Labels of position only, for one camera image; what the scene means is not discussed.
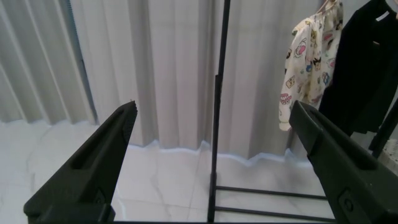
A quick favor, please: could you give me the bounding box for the black garment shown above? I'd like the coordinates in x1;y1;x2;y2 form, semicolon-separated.
318;0;398;136

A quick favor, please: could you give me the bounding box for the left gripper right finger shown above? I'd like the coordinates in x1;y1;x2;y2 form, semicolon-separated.
289;100;398;222

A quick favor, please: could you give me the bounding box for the cream printed garment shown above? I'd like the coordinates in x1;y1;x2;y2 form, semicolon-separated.
279;0;345;132

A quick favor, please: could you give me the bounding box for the black clothes rack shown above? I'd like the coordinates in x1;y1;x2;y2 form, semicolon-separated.
207;0;398;223

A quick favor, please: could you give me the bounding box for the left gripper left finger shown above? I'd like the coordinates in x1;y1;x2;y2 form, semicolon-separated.
23;100;138;222

